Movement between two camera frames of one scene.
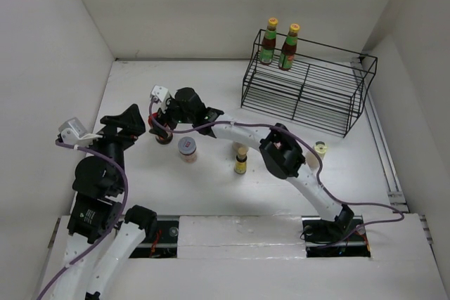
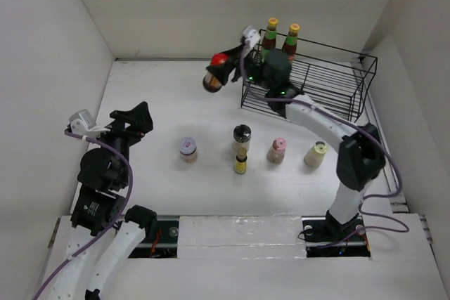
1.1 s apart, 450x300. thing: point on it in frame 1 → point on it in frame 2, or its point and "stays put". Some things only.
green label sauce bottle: x=267 y=48 stays put
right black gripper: x=164 y=116 → x=234 y=60
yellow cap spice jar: x=311 y=156 stays put
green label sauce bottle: x=289 y=48 stays put
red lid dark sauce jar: x=162 y=135 → x=209 y=83
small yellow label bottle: x=240 y=162 stays put
